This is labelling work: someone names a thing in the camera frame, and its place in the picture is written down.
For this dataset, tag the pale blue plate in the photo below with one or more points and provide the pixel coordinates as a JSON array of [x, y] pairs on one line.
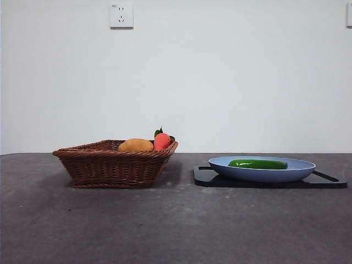
[[261, 174]]

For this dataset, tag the black flat tray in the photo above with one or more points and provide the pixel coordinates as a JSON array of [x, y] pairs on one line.
[[316, 184]]

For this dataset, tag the white wall power socket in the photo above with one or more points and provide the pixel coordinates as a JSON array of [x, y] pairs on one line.
[[121, 16]]

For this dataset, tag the long green pepper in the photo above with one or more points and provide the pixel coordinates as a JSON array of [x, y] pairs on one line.
[[258, 164]]

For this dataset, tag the white wall plate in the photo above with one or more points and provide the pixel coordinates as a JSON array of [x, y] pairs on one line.
[[349, 15]]

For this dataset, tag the yellow-brown potato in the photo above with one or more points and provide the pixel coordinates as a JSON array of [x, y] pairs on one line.
[[136, 145]]

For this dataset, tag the brown woven wicker basket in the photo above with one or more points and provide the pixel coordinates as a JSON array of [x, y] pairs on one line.
[[110, 167]]

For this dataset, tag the orange carrot with green leaves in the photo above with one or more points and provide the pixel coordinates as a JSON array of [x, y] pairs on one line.
[[161, 141]]

